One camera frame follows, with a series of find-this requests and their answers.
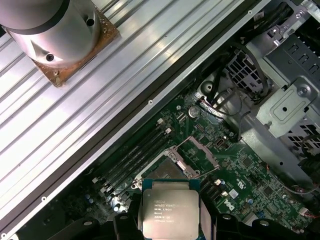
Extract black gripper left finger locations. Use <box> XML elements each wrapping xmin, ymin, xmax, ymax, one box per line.
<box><xmin>48</xmin><ymin>193</ymin><xmax>144</xmax><ymax>240</ymax></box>

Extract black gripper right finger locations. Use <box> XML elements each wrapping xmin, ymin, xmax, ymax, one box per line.
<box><xmin>199</xmin><ymin>193</ymin><xmax>305</xmax><ymax>240</ymax></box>

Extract silver topped CPU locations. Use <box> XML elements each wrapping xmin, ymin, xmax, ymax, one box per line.
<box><xmin>137</xmin><ymin>177</ymin><xmax>201</xmax><ymax>238</ymax></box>

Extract metal socket cover frame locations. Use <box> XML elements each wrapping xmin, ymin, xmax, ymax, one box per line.
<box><xmin>174</xmin><ymin>136</ymin><xmax>221</xmax><ymax>176</ymax></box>

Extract green motherboard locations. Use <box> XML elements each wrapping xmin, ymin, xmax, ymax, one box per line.
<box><xmin>59</xmin><ymin>92</ymin><xmax>316</xmax><ymax>240</ymax></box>

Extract black open PC case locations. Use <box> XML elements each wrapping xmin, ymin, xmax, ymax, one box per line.
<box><xmin>0</xmin><ymin>0</ymin><xmax>320</xmax><ymax>240</ymax></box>

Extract perforated metal drive cage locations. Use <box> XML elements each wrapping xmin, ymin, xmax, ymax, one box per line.
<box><xmin>262</xmin><ymin>0</ymin><xmax>320</xmax><ymax>83</ymax></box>

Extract silver metal bracket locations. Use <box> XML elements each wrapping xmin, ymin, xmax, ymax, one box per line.
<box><xmin>254</xmin><ymin>76</ymin><xmax>320</xmax><ymax>141</ymax></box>

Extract square brown base plate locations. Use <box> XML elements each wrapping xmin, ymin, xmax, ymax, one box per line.
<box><xmin>31</xmin><ymin>6</ymin><xmax>121</xmax><ymax>88</ymax></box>

